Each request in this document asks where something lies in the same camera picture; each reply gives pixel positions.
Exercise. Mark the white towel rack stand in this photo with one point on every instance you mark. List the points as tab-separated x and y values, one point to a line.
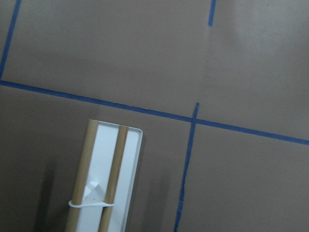
105	178

